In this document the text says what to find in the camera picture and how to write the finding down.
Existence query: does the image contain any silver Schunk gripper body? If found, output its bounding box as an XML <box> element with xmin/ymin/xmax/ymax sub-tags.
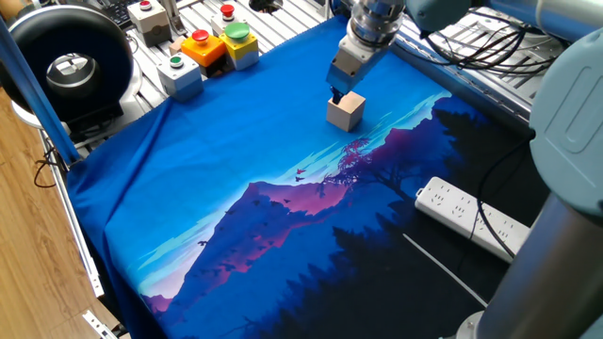
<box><xmin>325</xmin><ymin>35</ymin><xmax>393</xmax><ymax>96</ymax></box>

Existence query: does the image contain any small wooden cube block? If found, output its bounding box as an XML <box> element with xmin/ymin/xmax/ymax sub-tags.
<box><xmin>326</xmin><ymin>90</ymin><xmax>367</xmax><ymax>134</ymax></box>

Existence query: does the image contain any black round object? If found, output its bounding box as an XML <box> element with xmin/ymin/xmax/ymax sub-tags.
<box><xmin>248</xmin><ymin>0</ymin><xmax>284</xmax><ymax>14</ymax></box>

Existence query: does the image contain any yellow box green button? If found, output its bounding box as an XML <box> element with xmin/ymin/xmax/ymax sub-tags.
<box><xmin>219</xmin><ymin>22</ymin><xmax>260</xmax><ymax>72</ymax></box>

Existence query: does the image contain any printed mountain landscape cloth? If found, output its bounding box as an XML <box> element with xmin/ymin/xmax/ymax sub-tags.
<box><xmin>65</xmin><ymin>15</ymin><xmax>552</xmax><ymax>339</ymax></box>

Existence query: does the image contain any white box red mushroom button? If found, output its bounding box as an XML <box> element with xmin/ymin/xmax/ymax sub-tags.
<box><xmin>210</xmin><ymin>3</ymin><xmax>246</xmax><ymax>37</ymax></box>

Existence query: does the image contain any orange box red button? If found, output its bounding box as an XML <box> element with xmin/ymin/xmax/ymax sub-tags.
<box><xmin>180</xmin><ymin>28</ymin><xmax>232</xmax><ymax>79</ymax></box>

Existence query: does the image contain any grey box green button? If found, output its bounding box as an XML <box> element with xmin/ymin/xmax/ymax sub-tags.
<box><xmin>156</xmin><ymin>52</ymin><xmax>205</xmax><ymax>104</ymax></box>

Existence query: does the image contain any white power strip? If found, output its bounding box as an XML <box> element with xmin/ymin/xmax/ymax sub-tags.
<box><xmin>414</xmin><ymin>176</ymin><xmax>532</xmax><ymax>265</ymax></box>

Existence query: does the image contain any grey box red button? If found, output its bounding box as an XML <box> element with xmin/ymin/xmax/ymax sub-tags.
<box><xmin>126</xmin><ymin>0</ymin><xmax>173</xmax><ymax>48</ymax></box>

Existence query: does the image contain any black keyboard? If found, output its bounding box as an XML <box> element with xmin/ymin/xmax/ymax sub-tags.
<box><xmin>96</xmin><ymin>0</ymin><xmax>140</xmax><ymax>30</ymax></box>

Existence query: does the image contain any blue metal bar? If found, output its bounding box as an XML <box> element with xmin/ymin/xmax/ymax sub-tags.
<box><xmin>0</xmin><ymin>18</ymin><xmax>81</xmax><ymax>166</ymax></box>

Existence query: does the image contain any aluminium frame rail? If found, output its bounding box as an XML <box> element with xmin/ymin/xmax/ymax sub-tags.
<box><xmin>390</xmin><ymin>32</ymin><xmax>536</xmax><ymax>128</ymax></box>

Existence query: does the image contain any thick black cable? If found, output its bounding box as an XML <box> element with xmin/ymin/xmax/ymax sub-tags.
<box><xmin>475</xmin><ymin>131</ymin><xmax>538</xmax><ymax>260</ymax></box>

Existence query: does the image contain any metal upright bracket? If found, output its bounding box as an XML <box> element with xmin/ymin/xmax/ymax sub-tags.
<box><xmin>159</xmin><ymin>0</ymin><xmax>187</xmax><ymax>37</ymax></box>

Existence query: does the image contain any long white cable tie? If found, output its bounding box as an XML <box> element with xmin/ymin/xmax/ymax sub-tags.
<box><xmin>402</xmin><ymin>233</ymin><xmax>489</xmax><ymax>308</ymax></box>

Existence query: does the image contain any white table edge rail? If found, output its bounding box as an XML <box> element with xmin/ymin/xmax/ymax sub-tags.
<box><xmin>40</xmin><ymin>129</ymin><xmax>105</xmax><ymax>299</ymax></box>

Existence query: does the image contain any thin black floor cable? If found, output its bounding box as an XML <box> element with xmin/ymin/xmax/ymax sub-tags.
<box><xmin>32</xmin><ymin>145</ymin><xmax>62</xmax><ymax>189</ymax></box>

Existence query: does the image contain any loose metal bracket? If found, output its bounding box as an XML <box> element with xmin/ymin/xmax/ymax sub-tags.
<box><xmin>82</xmin><ymin>309</ymin><xmax>119</xmax><ymax>339</ymax></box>

